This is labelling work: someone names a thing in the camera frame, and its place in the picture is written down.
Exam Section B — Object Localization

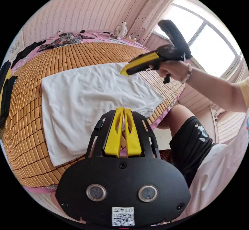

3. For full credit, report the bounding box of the person's body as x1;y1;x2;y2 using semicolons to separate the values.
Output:
155;76;249;224

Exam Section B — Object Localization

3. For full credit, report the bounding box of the person's right forearm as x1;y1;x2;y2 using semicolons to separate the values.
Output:
182;63;247;114

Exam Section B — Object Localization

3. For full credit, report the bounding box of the pink dotted curtain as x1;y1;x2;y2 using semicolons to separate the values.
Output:
129;0;179;47

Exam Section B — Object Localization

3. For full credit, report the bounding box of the person's right hand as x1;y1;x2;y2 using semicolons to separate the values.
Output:
158;59;192;84

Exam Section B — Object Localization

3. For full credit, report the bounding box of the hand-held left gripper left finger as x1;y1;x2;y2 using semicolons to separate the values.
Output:
104;107;124;158

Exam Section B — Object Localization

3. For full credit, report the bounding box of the small white fan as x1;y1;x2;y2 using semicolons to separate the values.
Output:
112;21;128;40

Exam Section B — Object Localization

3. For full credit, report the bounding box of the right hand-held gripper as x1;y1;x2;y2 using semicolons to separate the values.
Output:
120;44;192;84

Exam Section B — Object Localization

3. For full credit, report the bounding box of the bed with woven mat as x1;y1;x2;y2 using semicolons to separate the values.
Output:
0;30;186;194

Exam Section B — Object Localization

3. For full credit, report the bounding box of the person's left hand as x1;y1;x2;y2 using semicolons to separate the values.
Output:
50;191;67;216

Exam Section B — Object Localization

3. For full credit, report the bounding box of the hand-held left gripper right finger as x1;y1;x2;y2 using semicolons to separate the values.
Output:
124;108;142;158

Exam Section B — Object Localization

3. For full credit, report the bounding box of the black garment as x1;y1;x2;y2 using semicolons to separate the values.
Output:
11;40;46;69

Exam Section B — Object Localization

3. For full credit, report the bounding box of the white power strip with cable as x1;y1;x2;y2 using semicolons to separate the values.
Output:
124;32;141;42

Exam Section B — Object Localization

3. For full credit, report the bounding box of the window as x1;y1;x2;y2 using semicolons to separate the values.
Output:
152;0;244;79

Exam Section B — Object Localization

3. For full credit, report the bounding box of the floral patterned garment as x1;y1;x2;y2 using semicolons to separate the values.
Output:
37;32;96;52

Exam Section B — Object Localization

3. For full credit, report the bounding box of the pile of clothes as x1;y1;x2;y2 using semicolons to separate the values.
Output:
0;61;18;127

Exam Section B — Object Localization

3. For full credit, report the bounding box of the white long sleeve shirt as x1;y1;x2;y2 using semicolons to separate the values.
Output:
41;62;165;167

